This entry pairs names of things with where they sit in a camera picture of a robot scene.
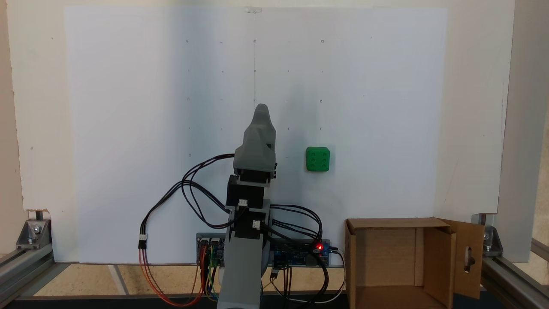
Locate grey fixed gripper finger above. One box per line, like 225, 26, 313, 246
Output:
243, 103, 276, 145

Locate green dice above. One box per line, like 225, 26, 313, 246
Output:
306, 147, 330, 172

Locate blue circuit board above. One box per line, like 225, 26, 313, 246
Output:
271, 239, 331, 267

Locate large white paper sheet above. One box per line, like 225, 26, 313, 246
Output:
64, 6, 449, 264

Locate brown cardboard box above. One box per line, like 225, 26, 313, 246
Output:
344, 217, 485, 309

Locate short black cable loops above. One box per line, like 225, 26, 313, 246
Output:
262, 205, 324, 249

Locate circuit board with coloured wires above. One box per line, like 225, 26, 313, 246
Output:
196, 233, 226, 267

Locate coloured jumper wires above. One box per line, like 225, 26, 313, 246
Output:
201, 245, 221, 302

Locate orange wire bundle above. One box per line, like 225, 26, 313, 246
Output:
138, 248, 207, 307

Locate metal corner bracket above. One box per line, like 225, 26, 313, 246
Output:
472, 214, 503, 254
16, 219, 53, 250

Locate aluminium frame rail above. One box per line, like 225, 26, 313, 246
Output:
480, 238, 549, 309
0, 245, 55, 307

